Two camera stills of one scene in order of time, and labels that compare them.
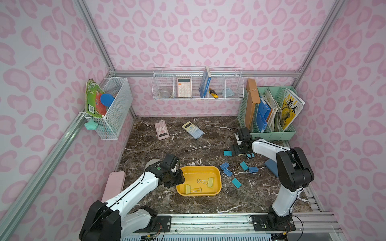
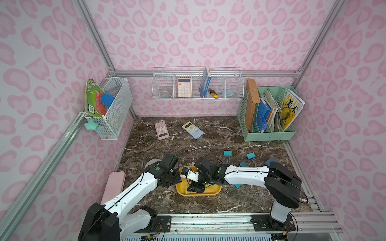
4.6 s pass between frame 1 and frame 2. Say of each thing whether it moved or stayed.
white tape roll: stayed
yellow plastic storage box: stayed
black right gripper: moved
